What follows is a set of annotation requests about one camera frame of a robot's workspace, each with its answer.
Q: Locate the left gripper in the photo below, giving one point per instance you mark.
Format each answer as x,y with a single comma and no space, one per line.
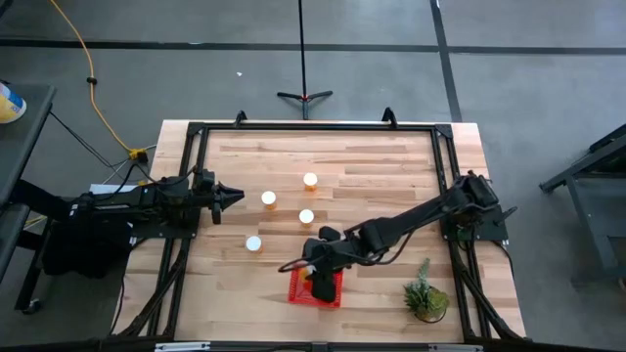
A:
210,198

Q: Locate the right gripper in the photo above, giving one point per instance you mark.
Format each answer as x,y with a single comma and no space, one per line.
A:
325,274

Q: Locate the red slotted plastic basket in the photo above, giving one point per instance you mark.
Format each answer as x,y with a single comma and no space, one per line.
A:
298,297

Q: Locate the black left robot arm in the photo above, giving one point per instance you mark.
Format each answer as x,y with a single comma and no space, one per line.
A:
122,201

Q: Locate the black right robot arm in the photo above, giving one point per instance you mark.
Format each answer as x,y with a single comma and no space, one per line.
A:
415,215

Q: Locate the green potted plant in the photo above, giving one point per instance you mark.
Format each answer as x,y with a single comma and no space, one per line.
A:
424,298

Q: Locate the white flat box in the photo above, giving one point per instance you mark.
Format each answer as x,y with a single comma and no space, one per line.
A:
110,188

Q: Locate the black tripod stand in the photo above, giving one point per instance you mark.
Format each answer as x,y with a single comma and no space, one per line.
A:
303,58

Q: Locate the black bag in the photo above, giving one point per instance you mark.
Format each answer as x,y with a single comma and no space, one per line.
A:
83,251

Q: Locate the dark side table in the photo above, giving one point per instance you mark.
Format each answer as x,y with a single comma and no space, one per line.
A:
22,146

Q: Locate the yellow blue wipes container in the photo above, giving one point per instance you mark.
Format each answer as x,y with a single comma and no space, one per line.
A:
10,105

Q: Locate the dark metal cart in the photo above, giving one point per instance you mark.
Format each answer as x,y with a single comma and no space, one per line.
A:
596,195

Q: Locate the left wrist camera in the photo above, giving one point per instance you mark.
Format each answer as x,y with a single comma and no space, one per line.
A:
205,178

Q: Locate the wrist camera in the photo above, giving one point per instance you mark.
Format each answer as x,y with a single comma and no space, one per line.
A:
205,178
329,233

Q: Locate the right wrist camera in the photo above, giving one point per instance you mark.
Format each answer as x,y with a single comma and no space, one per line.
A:
329,233

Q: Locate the black frame bracket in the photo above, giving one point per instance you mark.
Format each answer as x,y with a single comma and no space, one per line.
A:
389,116
240,118

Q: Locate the black metal table frame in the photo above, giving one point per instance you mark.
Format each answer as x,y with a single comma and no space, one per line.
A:
318,127

